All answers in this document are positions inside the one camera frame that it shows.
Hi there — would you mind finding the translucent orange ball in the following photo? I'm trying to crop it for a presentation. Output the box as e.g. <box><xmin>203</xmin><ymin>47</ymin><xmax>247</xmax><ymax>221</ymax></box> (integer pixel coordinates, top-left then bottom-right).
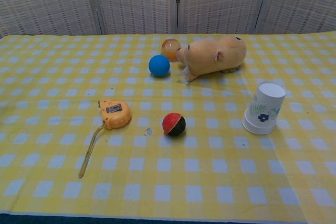
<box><xmin>161</xmin><ymin>38</ymin><xmax>182</xmax><ymax>61</ymax></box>

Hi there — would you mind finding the white cup with flower print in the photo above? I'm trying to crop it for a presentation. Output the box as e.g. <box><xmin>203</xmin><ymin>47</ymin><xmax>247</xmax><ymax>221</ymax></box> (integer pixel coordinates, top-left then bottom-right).
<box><xmin>245</xmin><ymin>81</ymin><xmax>286</xmax><ymax>130</ymax></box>

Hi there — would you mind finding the woven folding screen panel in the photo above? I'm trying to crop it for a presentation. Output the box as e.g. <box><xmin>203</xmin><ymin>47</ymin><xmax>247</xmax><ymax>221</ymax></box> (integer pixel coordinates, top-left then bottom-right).
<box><xmin>178</xmin><ymin>0</ymin><xmax>274</xmax><ymax>35</ymax></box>
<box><xmin>0</xmin><ymin>0</ymin><xmax>103</xmax><ymax>39</ymax></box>
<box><xmin>258</xmin><ymin>0</ymin><xmax>336</xmax><ymax>35</ymax></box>
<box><xmin>88</xmin><ymin>0</ymin><xmax>179</xmax><ymax>35</ymax></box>

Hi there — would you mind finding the red and black ball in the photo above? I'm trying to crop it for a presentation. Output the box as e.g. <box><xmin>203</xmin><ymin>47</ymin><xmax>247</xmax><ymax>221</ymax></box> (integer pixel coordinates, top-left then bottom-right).
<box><xmin>162</xmin><ymin>112</ymin><xmax>187</xmax><ymax>138</ymax></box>

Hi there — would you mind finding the blue ball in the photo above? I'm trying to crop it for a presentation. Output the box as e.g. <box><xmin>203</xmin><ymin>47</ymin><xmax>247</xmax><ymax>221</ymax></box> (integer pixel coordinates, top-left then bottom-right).
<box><xmin>148</xmin><ymin>55</ymin><xmax>171</xmax><ymax>78</ymax></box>

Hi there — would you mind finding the orange tape measure with strap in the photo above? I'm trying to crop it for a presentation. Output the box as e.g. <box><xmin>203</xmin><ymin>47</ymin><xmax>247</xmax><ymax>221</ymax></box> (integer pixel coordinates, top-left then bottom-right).
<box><xmin>78</xmin><ymin>99</ymin><xmax>132</xmax><ymax>179</ymax></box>

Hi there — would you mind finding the yellow checkered tablecloth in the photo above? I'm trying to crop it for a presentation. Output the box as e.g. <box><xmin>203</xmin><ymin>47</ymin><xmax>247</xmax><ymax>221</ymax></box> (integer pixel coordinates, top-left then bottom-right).
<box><xmin>0</xmin><ymin>34</ymin><xmax>302</xmax><ymax>221</ymax></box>
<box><xmin>236</xmin><ymin>34</ymin><xmax>336</xmax><ymax>221</ymax></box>

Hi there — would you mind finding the tan plush animal toy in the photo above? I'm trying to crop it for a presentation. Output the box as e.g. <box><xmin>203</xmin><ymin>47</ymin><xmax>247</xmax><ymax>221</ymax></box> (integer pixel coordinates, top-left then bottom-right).
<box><xmin>176</xmin><ymin>35</ymin><xmax>248</xmax><ymax>83</ymax></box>

